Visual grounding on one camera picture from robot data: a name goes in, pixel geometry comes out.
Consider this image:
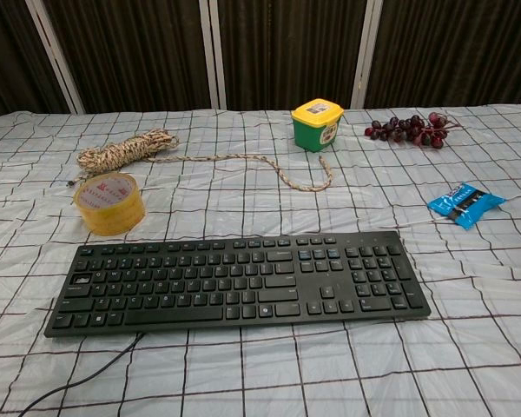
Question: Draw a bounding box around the black computer keyboard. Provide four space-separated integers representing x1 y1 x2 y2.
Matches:
44 230 432 340

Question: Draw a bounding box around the green tub with yellow lid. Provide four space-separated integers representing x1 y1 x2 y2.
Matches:
291 98 346 153

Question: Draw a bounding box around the yellow packing tape roll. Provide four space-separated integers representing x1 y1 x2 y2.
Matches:
74 171 147 237

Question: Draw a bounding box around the dark red grape bunch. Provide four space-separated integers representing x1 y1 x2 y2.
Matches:
364 111 465 149

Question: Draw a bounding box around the light blue checked tablecloth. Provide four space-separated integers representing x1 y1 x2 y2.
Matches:
0 102 521 417

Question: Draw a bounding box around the blue snack packet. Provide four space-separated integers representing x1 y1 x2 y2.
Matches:
426 182 505 229

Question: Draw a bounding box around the beige braided rope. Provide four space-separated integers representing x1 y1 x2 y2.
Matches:
65 128 333 193

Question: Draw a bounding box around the black folding screen with frame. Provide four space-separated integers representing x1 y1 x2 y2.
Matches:
0 0 521 125

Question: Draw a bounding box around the black keyboard cable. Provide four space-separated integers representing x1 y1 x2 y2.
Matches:
14 332 148 417

